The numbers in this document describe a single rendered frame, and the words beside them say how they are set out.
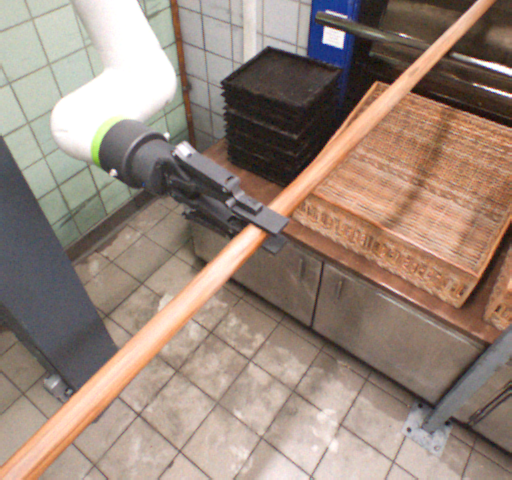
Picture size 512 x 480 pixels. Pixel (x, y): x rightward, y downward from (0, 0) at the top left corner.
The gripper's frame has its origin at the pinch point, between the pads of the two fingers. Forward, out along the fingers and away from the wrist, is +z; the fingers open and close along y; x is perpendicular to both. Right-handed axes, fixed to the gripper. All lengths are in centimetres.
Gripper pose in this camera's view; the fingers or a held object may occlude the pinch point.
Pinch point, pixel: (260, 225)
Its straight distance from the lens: 55.7
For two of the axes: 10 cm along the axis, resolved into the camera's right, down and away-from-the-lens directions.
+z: 8.0, 4.5, -4.0
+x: -6.0, 6.0, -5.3
